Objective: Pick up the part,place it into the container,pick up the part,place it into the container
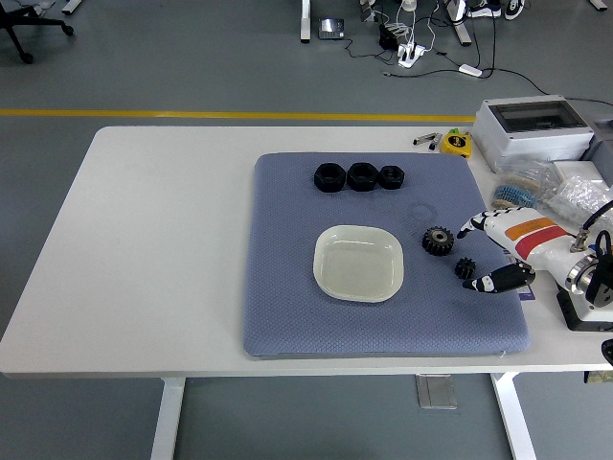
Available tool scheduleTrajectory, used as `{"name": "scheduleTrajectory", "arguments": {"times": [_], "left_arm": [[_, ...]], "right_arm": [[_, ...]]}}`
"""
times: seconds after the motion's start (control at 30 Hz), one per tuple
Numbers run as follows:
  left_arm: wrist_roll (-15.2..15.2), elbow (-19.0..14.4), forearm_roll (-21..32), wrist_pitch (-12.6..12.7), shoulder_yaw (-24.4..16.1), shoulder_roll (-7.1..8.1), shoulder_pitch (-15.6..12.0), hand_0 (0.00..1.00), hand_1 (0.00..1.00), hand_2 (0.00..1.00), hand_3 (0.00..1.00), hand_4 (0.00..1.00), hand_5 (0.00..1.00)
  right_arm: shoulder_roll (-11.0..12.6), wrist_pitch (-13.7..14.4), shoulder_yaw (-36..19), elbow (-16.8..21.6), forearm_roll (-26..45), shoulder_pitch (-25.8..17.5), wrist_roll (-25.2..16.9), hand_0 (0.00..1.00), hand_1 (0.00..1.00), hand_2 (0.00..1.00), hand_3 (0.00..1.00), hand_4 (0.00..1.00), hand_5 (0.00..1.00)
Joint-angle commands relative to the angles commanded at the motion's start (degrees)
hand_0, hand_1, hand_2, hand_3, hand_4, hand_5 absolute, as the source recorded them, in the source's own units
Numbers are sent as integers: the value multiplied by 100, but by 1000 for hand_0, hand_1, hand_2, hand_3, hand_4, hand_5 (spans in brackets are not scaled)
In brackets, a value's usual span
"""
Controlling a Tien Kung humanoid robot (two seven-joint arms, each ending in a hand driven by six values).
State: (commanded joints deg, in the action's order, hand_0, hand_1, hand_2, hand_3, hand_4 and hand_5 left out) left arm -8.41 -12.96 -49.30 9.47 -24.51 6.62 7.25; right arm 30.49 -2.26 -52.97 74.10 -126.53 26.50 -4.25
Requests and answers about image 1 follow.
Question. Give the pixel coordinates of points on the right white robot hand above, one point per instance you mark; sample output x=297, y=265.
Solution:
x=527, y=235

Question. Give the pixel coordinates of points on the small black gear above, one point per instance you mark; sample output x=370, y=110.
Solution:
x=463, y=267

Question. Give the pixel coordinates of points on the large black gear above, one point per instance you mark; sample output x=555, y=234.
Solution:
x=433, y=244

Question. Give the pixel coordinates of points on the white flat box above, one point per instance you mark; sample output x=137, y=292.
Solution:
x=582, y=170

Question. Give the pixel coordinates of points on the grey metal box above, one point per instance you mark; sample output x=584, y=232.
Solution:
x=601, y=141

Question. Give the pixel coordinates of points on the small black hex nut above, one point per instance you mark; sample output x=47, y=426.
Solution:
x=392, y=178

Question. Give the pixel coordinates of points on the large black hex nut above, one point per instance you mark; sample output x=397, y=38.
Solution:
x=362, y=177
x=329, y=178

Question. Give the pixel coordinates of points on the clear bag of blue parts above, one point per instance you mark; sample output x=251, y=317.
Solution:
x=519, y=184

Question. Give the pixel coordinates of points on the purple-edged card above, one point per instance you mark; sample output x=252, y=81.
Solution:
x=528, y=293

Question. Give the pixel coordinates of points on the clear bag of screws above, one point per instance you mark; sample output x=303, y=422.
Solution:
x=579, y=196

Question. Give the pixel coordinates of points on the yellow tape measure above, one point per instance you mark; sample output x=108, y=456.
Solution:
x=456, y=143

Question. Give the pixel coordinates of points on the small blue-capped marker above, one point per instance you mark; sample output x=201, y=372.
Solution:
x=433, y=144

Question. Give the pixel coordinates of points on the silver pen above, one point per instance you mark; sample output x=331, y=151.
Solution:
x=425, y=139

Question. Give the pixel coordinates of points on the white square dish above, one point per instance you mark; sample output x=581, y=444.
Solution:
x=356, y=263

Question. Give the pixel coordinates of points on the white power adapter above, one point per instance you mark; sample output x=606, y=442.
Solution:
x=470, y=70

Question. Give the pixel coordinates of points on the metal floor plate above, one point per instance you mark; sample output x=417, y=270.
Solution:
x=436, y=392

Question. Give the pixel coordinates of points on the white table leg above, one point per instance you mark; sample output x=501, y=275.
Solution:
x=167, y=417
x=515, y=417

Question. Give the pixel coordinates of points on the white power strip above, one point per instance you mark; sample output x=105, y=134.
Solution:
x=411, y=53

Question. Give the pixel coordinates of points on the white desk leg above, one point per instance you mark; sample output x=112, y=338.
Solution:
x=305, y=21
x=460, y=24

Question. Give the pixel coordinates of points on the black and white shoe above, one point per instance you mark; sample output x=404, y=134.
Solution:
x=514, y=8
x=483, y=9

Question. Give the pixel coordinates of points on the black power block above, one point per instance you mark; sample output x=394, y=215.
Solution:
x=389, y=37

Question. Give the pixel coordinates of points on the blue-grey textured mat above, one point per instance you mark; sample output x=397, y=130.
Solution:
x=297, y=311

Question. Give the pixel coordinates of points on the black office chair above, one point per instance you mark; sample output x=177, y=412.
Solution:
x=19, y=24

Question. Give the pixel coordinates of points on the grey electrical enclosure box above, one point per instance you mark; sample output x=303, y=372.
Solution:
x=536, y=141

